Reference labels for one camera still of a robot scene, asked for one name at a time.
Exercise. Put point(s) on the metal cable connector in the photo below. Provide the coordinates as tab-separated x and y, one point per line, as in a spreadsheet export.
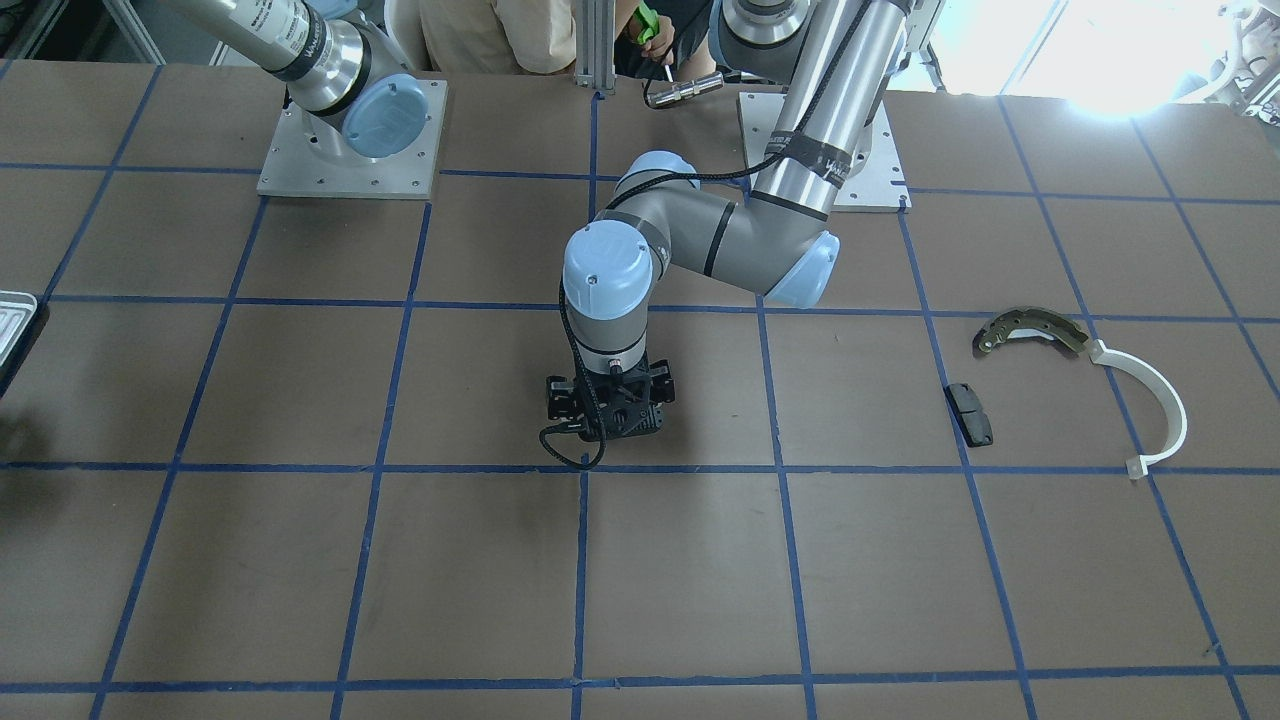
678	92

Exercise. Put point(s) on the person in beige clothes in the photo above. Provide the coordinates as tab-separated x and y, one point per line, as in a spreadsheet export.
499	37

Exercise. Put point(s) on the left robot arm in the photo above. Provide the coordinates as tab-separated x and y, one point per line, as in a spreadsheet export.
834	58

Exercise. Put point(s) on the black brake pad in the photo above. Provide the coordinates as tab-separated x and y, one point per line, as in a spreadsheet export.
970	416

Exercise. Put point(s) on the white curved plastic part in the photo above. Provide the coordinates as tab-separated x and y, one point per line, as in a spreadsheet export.
1176	416

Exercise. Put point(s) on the aluminium frame post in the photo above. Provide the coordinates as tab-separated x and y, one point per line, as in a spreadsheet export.
594	63

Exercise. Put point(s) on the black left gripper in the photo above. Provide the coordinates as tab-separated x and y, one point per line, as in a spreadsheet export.
557	396

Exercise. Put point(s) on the olive metal brake shoe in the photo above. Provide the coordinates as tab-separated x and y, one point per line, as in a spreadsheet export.
1030	323

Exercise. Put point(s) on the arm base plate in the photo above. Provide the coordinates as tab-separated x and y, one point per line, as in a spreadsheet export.
307	159
879	186

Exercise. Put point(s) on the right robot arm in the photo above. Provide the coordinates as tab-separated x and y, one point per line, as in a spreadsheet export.
336	64

